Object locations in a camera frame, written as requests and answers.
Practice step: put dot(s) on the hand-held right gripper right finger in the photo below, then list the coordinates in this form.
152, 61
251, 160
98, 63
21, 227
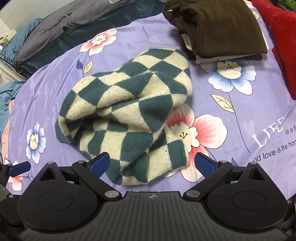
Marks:
204, 164

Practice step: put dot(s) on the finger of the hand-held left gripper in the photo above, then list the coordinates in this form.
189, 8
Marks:
20, 168

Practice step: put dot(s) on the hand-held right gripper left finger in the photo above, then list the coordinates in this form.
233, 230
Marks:
100, 164

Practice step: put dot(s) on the green cream checkered knit cloth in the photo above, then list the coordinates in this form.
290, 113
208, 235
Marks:
129, 109

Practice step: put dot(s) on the large blue quilt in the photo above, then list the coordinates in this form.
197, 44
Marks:
5, 99

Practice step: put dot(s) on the white folded garment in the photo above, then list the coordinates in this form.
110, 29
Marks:
208, 59

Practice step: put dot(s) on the purple floral bed sheet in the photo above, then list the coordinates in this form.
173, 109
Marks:
143, 37

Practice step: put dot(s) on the brown folded garment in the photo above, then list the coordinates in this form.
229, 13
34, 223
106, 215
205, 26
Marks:
222, 27

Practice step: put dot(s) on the red knit garment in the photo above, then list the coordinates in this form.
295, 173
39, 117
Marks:
282, 32

